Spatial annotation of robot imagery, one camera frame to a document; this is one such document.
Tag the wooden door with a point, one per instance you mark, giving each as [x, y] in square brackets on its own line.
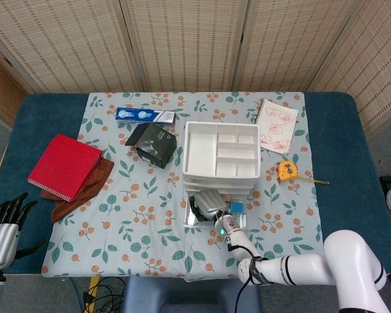
[0, 98]

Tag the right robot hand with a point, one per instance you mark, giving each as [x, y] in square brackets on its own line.
[210, 203]

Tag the woven folding screen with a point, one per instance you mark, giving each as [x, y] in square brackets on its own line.
[182, 42]

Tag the yellow tape measure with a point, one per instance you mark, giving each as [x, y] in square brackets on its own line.
[286, 171]

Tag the small blue box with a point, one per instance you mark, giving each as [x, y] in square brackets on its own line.
[238, 208]

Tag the red spiral notebook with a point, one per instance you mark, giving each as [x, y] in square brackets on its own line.
[65, 166]

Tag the blue toothpaste box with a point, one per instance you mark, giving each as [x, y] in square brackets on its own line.
[143, 114]

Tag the white plastic drawer organizer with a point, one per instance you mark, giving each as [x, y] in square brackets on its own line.
[198, 153]

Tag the spiral notepad with red drawings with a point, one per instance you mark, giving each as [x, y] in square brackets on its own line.
[280, 130]

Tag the black cardboard box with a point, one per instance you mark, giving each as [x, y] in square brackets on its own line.
[156, 153]

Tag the brown cloth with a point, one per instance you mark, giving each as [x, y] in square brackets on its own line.
[94, 182]

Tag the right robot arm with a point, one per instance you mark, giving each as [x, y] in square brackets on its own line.
[306, 270]

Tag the blue padded seat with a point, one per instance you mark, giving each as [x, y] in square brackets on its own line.
[182, 293]

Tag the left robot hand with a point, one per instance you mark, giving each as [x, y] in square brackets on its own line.
[1, 241]

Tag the floral print tablecloth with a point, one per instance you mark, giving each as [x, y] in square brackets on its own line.
[133, 228]

